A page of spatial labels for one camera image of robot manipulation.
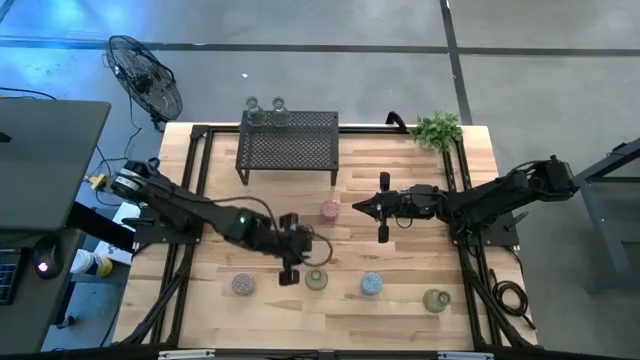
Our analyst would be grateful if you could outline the black clamp handle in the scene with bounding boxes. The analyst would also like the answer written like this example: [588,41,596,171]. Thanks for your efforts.
[384,110,409,132]

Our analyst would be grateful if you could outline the black perforated metal shelf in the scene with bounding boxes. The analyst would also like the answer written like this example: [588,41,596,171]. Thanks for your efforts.
[234,109,341,187]

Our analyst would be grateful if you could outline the blue white patterned round tin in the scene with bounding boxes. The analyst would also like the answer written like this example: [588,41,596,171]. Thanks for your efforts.
[359,271,385,297]

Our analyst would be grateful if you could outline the coiled black cable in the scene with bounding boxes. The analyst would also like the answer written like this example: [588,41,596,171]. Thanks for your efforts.
[488,267,537,331]

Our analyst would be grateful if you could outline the black computer mouse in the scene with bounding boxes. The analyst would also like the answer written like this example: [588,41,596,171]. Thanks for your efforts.
[32,237,65,280]

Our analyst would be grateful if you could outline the grey metal stand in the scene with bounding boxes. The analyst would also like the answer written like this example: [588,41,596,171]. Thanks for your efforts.
[573,137,640,294]

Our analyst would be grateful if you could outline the silver metal bracket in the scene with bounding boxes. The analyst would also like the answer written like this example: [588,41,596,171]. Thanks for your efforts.
[158,349,216,360]

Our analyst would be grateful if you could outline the white paper sheet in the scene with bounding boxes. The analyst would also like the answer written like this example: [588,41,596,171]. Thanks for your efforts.
[93,201,142,266]

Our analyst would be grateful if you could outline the black aluminium rig frame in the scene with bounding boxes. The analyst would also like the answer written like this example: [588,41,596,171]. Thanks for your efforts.
[113,122,539,351]

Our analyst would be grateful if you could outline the dark grey desk top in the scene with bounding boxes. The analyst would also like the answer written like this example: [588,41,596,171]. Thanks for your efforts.
[0,97,112,232]

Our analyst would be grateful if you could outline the black floor fan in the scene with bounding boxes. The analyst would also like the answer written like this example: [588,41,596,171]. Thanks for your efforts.
[103,33,184,132]

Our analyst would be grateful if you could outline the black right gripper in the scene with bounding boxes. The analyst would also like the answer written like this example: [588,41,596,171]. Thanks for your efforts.
[352,171,427,245]

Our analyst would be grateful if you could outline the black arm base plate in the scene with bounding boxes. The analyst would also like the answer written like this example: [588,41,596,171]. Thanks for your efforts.
[133,204,204,246]
[451,212,521,248]

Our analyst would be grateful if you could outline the black keyboard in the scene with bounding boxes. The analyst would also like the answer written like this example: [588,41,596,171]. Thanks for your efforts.
[0,248,21,306]

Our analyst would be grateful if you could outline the pink patterned round tin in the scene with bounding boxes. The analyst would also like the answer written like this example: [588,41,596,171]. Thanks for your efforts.
[320,198,342,221]

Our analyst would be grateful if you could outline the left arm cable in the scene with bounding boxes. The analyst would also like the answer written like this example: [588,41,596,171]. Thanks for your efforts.
[209,195,335,267]

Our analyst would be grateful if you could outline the green plant in white pot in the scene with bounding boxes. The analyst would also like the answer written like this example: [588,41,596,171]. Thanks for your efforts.
[408,109,465,154]

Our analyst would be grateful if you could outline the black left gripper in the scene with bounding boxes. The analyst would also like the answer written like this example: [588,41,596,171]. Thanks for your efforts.
[252,212,314,287]

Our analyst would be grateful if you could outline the white bottle yellow cap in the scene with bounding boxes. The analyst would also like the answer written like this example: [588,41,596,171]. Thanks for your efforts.
[69,248,114,279]

